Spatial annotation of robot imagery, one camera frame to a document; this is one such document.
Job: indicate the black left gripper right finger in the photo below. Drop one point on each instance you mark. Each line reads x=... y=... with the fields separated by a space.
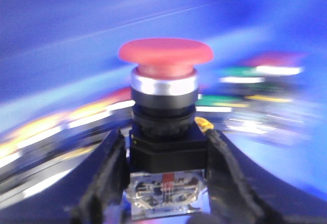
x=231 y=199

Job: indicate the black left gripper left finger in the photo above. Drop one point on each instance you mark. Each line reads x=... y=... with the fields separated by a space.
x=107 y=186

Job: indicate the red mushroom push button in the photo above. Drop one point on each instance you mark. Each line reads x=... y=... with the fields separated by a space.
x=168 y=151

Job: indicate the blue crate with buttons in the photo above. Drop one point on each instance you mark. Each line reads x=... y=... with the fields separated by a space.
x=60 y=54

